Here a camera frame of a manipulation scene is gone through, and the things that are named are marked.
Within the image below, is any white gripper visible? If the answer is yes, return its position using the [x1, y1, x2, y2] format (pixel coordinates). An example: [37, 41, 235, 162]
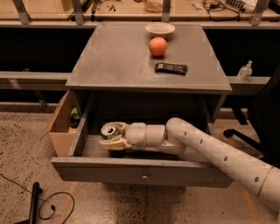
[98, 122, 146, 151]

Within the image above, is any green soda can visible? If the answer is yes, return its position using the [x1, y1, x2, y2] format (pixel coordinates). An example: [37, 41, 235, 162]
[101, 123, 121, 140]

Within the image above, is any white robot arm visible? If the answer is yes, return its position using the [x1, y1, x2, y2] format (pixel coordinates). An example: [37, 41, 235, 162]
[99, 117, 280, 211]

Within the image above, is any grey open top drawer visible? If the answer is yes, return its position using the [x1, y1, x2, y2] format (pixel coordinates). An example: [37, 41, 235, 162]
[51, 119, 233, 188]

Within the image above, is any round drawer knob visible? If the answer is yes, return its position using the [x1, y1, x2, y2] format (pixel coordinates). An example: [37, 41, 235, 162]
[141, 173, 149, 182]

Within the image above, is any green item in box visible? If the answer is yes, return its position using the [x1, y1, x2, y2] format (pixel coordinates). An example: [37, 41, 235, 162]
[70, 108, 80, 120]

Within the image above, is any cardboard box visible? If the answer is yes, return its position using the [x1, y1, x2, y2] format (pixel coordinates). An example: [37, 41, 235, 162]
[40, 91, 76, 157]

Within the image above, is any grey cabinet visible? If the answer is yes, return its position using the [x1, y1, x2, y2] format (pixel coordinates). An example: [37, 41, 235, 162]
[67, 23, 231, 134]

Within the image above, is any orange fruit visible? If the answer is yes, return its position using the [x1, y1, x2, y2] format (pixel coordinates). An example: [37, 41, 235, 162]
[149, 38, 167, 57]

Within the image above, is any black stand base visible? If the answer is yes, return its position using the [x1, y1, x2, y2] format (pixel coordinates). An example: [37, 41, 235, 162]
[15, 182, 42, 224]

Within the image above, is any white bowl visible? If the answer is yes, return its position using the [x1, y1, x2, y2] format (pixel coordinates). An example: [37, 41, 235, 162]
[145, 22, 175, 39]

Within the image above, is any crumpled paper bag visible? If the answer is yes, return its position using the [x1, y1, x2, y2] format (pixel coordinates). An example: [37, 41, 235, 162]
[143, 0, 163, 12]

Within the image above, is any clear sanitizer bottle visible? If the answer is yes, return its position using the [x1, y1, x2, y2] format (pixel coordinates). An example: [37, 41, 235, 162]
[236, 60, 253, 82]

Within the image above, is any black office chair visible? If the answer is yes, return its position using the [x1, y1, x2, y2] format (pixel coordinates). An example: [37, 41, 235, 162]
[223, 65, 280, 168]

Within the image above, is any black floor cable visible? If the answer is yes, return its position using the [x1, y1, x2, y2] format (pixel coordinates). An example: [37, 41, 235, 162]
[0, 173, 75, 224]

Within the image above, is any black cable on bench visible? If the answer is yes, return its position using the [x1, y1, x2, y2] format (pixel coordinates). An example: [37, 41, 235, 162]
[201, 0, 241, 23]

